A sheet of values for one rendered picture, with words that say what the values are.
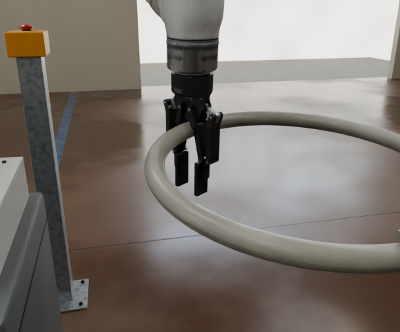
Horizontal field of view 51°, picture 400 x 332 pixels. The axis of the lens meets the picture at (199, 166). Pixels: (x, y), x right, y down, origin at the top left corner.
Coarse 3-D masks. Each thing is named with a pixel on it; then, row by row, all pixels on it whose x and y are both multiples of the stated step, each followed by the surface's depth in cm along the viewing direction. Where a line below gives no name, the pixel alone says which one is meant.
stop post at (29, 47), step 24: (24, 48) 136; (48, 48) 144; (24, 72) 140; (24, 96) 142; (48, 96) 149; (48, 120) 147; (48, 144) 150; (48, 168) 153; (48, 192) 156; (48, 216) 159; (72, 288) 178
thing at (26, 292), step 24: (24, 216) 75; (24, 240) 67; (48, 240) 86; (24, 264) 63; (48, 264) 84; (0, 288) 55; (24, 288) 62; (48, 288) 82; (0, 312) 51; (24, 312) 60; (48, 312) 80
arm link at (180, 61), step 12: (168, 48) 70; (180, 48) 68; (192, 48) 67; (204, 48) 68; (216, 48) 70; (168, 60) 71; (180, 60) 69; (192, 60) 68; (204, 60) 69; (216, 60) 71; (180, 72) 70; (192, 72) 69; (204, 72) 70
